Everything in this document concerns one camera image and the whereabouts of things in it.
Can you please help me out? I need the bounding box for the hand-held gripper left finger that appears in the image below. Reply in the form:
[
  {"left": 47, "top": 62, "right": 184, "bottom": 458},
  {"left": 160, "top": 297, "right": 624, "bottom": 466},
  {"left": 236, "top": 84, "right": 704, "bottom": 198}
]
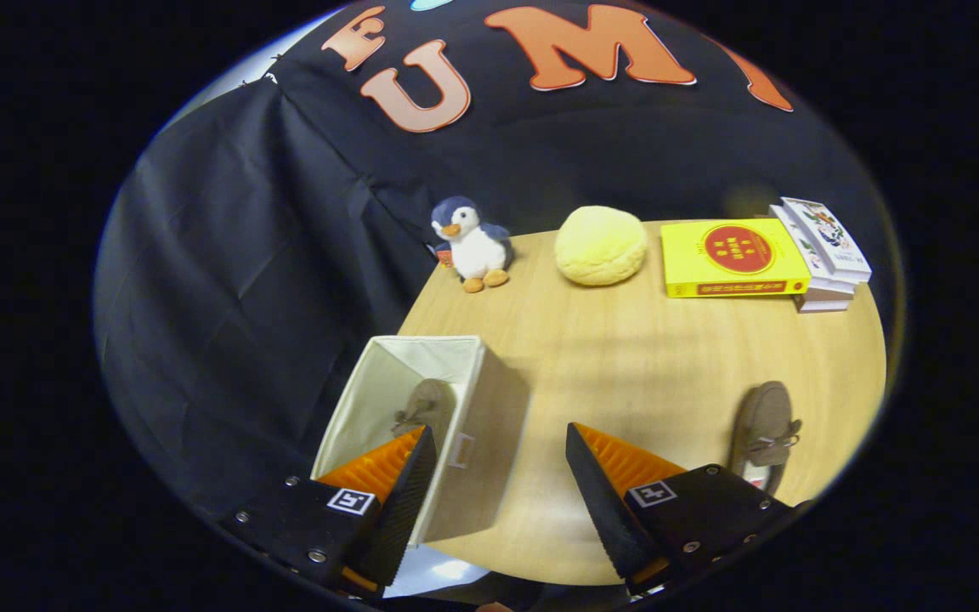
[{"left": 218, "top": 425, "right": 438, "bottom": 600}]

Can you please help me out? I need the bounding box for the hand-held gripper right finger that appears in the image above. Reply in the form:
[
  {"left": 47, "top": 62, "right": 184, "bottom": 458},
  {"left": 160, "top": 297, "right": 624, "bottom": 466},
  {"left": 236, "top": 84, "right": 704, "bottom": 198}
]
[{"left": 565, "top": 422, "right": 809, "bottom": 596}]

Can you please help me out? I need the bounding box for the brown suede shoe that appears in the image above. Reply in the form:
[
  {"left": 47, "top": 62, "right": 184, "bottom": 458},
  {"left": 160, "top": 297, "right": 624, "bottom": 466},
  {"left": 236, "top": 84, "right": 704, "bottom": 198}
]
[
  {"left": 392, "top": 378, "right": 456, "bottom": 443},
  {"left": 727, "top": 381, "right": 803, "bottom": 496}
]

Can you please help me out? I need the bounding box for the cream fabric storage box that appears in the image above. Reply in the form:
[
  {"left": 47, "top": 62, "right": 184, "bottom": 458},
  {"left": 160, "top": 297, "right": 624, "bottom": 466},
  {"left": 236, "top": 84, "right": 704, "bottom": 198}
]
[{"left": 311, "top": 335, "right": 533, "bottom": 547}]

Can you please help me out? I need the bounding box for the yellow bun plush cushion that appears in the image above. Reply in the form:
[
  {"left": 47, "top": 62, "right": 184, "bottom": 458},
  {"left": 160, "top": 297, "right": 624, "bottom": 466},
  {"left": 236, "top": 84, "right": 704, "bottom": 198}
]
[{"left": 554, "top": 206, "right": 649, "bottom": 287}]

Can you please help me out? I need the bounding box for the penguin plush toy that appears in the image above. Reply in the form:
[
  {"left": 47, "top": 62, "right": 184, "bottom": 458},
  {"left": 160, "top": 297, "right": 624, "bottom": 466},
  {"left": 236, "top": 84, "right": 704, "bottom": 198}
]
[{"left": 430, "top": 196, "right": 514, "bottom": 294}]

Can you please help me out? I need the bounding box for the yellow book with red circle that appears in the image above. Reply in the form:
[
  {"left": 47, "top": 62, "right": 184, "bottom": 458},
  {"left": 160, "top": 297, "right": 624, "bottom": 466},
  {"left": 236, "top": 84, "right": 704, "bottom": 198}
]
[{"left": 660, "top": 218, "right": 812, "bottom": 299}]

